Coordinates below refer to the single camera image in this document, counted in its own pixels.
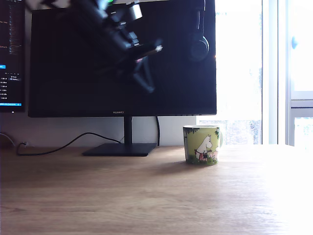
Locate large black monitor with stand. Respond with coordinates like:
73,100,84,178
27,0,217,157

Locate black headphones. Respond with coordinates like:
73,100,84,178
187,0,210,62

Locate green cartoon print mug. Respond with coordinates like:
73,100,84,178
182,124,224,166

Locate lit monitor with code text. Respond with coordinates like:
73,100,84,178
0,0,26,113

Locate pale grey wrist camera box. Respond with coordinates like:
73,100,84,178
127,2,144,22

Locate black monitor cable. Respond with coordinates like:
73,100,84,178
155,116,161,147

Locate black power cable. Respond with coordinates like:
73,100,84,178
16,132,125,156

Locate white window frame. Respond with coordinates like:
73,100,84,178
196,0,313,150

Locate white cable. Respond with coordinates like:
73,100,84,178
0,133,16,147

